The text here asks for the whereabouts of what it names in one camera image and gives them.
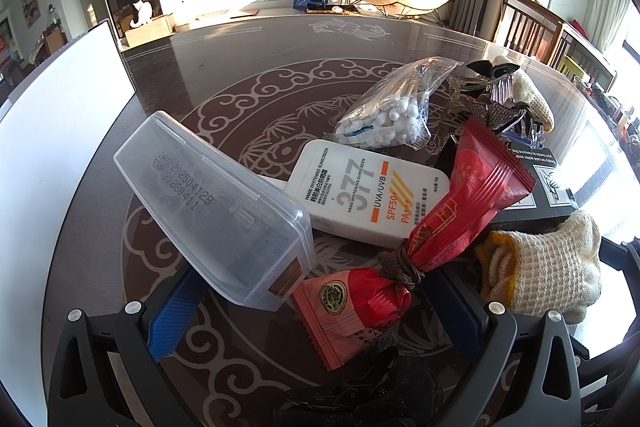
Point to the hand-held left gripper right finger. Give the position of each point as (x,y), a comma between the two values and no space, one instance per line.
(465,332)

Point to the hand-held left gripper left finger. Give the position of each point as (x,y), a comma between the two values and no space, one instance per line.
(172,312)

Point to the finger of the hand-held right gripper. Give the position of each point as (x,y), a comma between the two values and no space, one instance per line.
(620,267)

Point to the clear plastic floss pick box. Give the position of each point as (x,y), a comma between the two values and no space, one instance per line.
(210,207)

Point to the pink red snack packet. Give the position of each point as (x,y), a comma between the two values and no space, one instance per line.
(350,312)

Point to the dark red snack packet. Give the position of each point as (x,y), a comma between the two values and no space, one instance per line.
(465,202)

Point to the cream knit glove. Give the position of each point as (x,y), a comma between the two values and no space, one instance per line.
(532,92)
(545,262)

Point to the black mesh cloth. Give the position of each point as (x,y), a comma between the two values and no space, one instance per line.
(400,387)

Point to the black cardboard box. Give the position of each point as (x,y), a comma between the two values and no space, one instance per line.
(545,187)

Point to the pile of small ornaments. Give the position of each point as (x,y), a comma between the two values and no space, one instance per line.
(612,109)

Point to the white sunscreen bottle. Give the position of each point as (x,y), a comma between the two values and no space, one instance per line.
(350,192)

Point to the wooden dining chair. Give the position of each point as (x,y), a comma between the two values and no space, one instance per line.
(585,57)
(525,24)

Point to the clear bag of cotton swabs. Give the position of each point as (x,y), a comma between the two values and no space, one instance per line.
(390,112)

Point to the metallic claw hair clip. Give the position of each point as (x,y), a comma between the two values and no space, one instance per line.
(467,87)

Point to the black hair clip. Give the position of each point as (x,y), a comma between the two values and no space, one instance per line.
(487,68)

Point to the framed wall painting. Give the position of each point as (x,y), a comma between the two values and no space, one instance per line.
(29,6)

